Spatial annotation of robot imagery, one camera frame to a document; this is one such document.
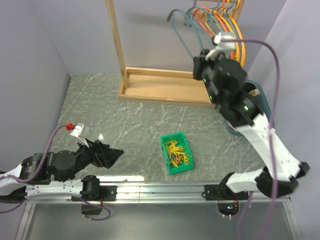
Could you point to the aluminium mounting rail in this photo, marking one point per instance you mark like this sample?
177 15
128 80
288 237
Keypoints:
124 190

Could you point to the teal laundry basket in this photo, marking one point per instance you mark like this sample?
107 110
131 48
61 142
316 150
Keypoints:
262 101

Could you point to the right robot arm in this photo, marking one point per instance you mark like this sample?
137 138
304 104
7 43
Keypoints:
226 85

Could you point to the yellow hanger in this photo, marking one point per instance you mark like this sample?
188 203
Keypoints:
235 14
230 11

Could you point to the wooden clothes rack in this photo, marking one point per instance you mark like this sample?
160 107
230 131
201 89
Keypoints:
161 86

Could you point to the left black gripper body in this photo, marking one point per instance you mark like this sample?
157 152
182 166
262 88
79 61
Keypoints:
93 157

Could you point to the teal hanger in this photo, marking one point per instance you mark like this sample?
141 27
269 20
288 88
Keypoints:
203 19
215 13
192 38

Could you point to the orange clothes hanger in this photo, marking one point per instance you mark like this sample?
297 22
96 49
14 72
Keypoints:
227 26

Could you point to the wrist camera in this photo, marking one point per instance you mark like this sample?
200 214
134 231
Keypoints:
80 131
223 44

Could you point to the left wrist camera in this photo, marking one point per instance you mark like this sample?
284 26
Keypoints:
80 131

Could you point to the black underwear back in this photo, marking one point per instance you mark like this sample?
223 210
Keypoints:
251 88

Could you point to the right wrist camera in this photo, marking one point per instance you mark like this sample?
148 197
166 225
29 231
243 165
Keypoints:
223 44

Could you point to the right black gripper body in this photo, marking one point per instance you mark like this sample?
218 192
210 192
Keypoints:
205 69

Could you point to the yellow hanger left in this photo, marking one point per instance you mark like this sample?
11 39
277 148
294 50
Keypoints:
230 11

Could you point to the yellow clothespins in bin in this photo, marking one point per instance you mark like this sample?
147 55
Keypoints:
172 149

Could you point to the green plastic bin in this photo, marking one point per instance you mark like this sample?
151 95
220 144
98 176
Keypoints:
182 141

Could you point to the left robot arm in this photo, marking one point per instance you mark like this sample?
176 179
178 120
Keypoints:
52 175

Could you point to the yellow hanger right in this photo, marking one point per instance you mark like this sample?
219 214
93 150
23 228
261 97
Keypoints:
235 14

